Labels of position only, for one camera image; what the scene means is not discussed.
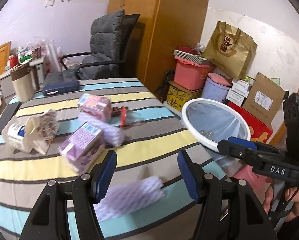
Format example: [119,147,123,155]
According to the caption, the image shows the white blue yogurt cup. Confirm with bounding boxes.
[2,122,33,153]

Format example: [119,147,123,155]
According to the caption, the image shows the red snack wrapper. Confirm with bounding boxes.
[111,106,128,128]

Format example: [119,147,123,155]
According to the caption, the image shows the white bedside cabinet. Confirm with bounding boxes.
[0,57,45,99]

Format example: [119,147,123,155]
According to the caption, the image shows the wooden wardrobe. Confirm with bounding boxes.
[107,0,209,93]

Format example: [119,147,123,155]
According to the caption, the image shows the gold paper gift bag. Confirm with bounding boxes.
[203,21,258,80]

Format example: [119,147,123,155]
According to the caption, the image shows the red container on cabinet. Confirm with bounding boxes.
[9,55,19,68]

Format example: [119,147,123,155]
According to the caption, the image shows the white round trash bin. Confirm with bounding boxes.
[182,98,251,153]

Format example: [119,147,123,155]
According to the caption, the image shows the dark blue glasses case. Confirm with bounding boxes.
[42,69,81,96]

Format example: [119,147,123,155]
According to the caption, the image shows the grey cushioned office chair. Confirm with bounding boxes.
[60,9,140,80]

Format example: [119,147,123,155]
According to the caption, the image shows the red cardboard box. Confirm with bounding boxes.
[228,102,273,143]

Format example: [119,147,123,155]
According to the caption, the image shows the lavender bucket with pink lid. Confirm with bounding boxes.
[201,72,231,102]

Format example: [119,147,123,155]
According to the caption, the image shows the pink milk carton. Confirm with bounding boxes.
[77,93,112,122]

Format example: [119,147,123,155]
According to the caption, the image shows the white foam net near edge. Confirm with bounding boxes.
[94,176,165,221]

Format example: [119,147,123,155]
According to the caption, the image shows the person's right hand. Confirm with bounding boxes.
[262,178,299,222]

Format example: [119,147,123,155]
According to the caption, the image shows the brown cardboard box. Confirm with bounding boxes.
[242,73,285,126]

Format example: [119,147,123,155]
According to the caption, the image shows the black tracker camera box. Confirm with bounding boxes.
[283,93,299,153]

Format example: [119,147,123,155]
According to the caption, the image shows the striped tablecloth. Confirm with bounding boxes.
[0,78,226,239]

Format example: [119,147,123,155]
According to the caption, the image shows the striped flat box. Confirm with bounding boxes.
[173,50,212,65]

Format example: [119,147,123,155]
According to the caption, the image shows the beige brown lidded mug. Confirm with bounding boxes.
[10,62,40,103]

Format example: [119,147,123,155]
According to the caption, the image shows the white plastic bags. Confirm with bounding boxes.
[35,37,77,74]

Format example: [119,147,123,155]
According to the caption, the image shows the yellow patterned box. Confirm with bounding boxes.
[166,81,202,111]

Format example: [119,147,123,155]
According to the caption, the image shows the white foam net sleeve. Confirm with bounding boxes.
[78,112,126,147]

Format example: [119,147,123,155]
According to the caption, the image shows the black smartphone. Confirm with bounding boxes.
[0,102,22,135]

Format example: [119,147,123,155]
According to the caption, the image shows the stack of white boxes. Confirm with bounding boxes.
[226,77,254,107]

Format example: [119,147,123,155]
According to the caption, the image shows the purple milk carton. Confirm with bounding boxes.
[58,122,105,175]

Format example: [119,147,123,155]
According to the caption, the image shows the crushed patterned paper cup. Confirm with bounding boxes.
[25,109,59,155]

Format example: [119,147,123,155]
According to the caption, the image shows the pink plastic storage box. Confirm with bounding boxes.
[173,56,215,90]

